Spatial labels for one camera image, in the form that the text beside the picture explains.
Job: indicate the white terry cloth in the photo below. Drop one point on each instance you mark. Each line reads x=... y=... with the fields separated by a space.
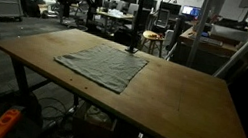
x=104 y=65

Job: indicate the wooden workbench with drawers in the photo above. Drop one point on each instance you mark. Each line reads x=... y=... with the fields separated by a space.
x=208 y=49

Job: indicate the lit computer monitor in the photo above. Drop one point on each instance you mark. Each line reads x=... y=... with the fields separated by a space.
x=191 y=11

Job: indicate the upright aluminium frame bar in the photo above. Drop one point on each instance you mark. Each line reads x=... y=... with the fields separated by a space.
x=199 y=27

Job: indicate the cluttered wooden desk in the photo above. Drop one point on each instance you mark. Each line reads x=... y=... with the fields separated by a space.
x=114 y=15

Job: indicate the grey mesh office chair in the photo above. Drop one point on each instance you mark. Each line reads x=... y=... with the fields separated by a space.
x=162 y=18

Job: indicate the orange plastic power strip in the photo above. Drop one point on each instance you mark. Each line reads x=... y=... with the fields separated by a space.
x=3 y=125

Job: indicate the grey box unit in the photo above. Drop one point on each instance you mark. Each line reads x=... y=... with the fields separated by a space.
x=168 y=37

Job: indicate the grey keyboard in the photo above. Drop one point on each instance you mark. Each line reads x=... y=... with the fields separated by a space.
x=206 y=40

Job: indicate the black metal table leg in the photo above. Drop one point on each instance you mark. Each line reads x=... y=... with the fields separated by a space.
x=21 y=77

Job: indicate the black camera stand pole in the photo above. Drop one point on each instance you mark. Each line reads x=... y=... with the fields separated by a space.
x=139 y=14

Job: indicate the cardboard box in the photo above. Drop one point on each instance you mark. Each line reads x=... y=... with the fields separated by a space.
x=94 y=123

